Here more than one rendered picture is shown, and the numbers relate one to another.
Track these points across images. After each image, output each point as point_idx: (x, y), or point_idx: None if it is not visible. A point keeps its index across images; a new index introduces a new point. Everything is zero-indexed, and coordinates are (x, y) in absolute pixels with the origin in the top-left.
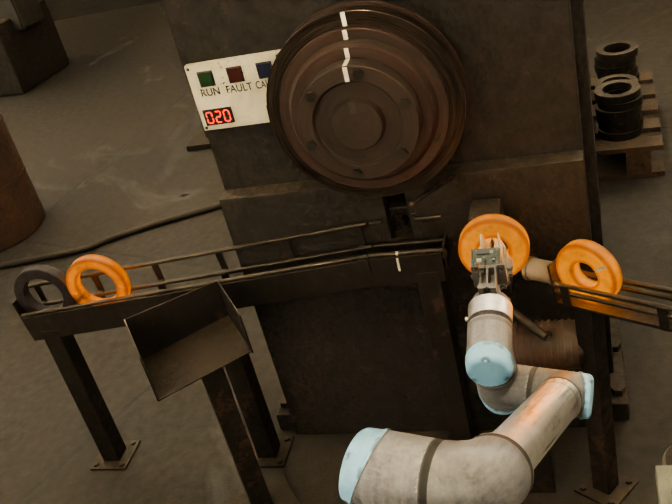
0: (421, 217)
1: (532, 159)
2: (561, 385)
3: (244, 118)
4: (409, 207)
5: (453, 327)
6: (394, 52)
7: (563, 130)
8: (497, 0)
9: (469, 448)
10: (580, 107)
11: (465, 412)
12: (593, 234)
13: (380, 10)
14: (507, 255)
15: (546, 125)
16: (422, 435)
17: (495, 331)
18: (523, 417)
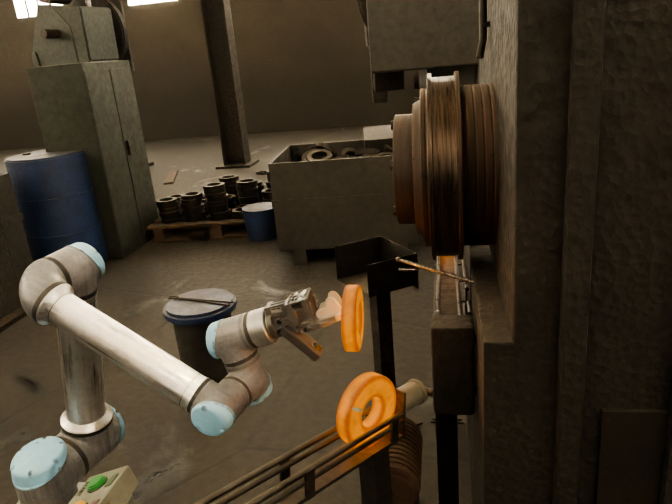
0: (467, 304)
1: (494, 314)
2: (186, 377)
3: None
4: (471, 290)
5: (453, 417)
6: (415, 121)
7: (510, 305)
8: (505, 117)
9: (38, 268)
10: (560, 305)
11: (438, 493)
12: (553, 475)
13: (443, 84)
14: (327, 320)
15: (508, 288)
16: (467, 501)
17: (227, 322)
18: (104, 322)
